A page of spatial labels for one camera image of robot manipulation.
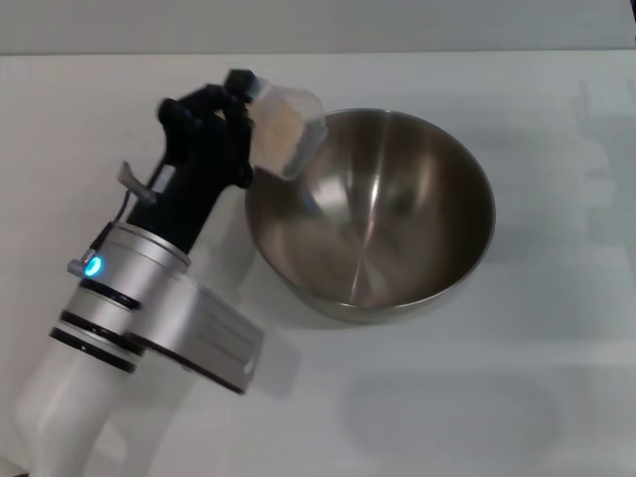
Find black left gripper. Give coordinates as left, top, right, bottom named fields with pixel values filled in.
left=126, top=68, right=261, bottom=253

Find white rice grains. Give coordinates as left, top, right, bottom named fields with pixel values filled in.
left=252, top=97, right=305, bottom=171

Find clear plastic measuring cup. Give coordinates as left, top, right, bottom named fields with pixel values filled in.
left=249, top=81, right=328, bottom=181

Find stainless steel mixing bowl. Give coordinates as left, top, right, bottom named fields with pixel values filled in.
left=243, top=107, right=497, bottom=327

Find grey cable clip tab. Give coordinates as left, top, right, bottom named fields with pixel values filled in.
left=117, top=161, right=158, bottom=205

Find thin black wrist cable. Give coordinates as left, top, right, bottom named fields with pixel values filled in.
left=92, top=190, right=133, bottom=255

